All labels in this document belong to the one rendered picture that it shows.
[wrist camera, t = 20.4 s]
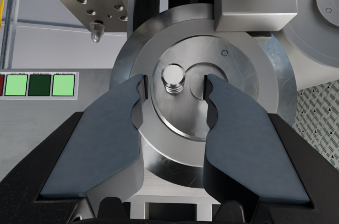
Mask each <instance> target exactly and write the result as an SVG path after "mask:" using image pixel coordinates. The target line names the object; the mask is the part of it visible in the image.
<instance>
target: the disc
mask: <svg viewBox="0 0 339 224"><path fill-rule="evenodd" d="M191 19H214V4H205V3H198V4H187V5H182V6H177V7H174V8H171V9H168V10H165V11H163V12H161V13H159V14H157V15H155V16H153V17H152V18H150V19H149V20H147V21H146V22H144V23H143V24H142V25H141V26H140V27H138V28H137V29H136V30H135V31H134V32H133V33H132V35H131V36H130V37H129V38H128V39H127V41H126V42H125V44H124V45H123V47H122V48H121V50H120V52H119V54H118V56H117V58H116V61H115V63H114V66H113V69H112V72H111V76H110V82H109V90H111V89H112V88H115V87H116V86H118V85H119V84H121V83H123V82H125V81H126V80H128V79H129V75H130V71H131V68H132V65H133V63H134V60H135V58H136V57H137V55H138V53H139V52H140V50H141V49H142V47H143V46H144V45H145V44H146V43H147V42H148V41H149V40H150V39H151V38H152V37H153V36H154V35H155V34H157V33H158V32H159V31H161V30H163V29H164V28H166V27H168V26H170V25H172V24H175V23H178V22H181V21H186V20H191ZM245 32H246V33H248V34H249V35H250V36H252V37H253V38H254V39H255V40H256V41H257V42H258V43H259V44H260V45H261V46H262V48H263V49H264V50H265V52H266V53H267V55H268V56H269V58H270V60H271V62H272V64H273V67H274V69H275V73H276V76H277V81H278V91H279V97H278V107H277V111H276V114H278V115H279V116H280V117H281V118H282V119H283V120H284V121H285V122H287V123H288V124H289V125H290V126H291V127H292V126H293V123H294V120H295V116H296V110H297V85H296V79H295V74H294V71H293V68H292V65H291V62H290V60H289V58H288V56H287V54H286V52H285V50H284V49H283V47H282V46H281V44H280V43H279V42H278V40H277V39H276V38H275V37H274V35H273V34H272V33H271V32H270V31H245ZM140 136H141V144H142V152H143V159H144V168H146V169H147V170H148V171H150V172H151V173H153V174H154V175H156V176H158V177H159V178H161V179H164V180H166V181H168V182H171V183H173V184H176V185H180V186H184V187H189V188H198V189H204V187H203V167H196V166H189V165H185V164H181V163H178V162H175V161H173V160H171V159H169V158H167V157H165V156H163V155H162V154H160V153H159V152H158V151H156V150H155V149H154V148H153V147H152V146H151V145H150V144H148V142H147V141H146V140H145V139H144V138H143V136H142V135H141V134H140Z"/></svg>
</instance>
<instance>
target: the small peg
mask: <svg viewBox="0 0 339 224"><path fill-rule="evenodd" d="M185 78H186V73H185V70H184V68H183V67H182V66H180V65H179V64H174V63H172V64H168V65H166V66H165V67H164V68H163V69H162V71H161V79H162V82H163V85H164V87H165V89H166V91H167V92H168V93H171V94H177V93H180V92H181V91H182V90H183V88H184V84H185Z"/></svg>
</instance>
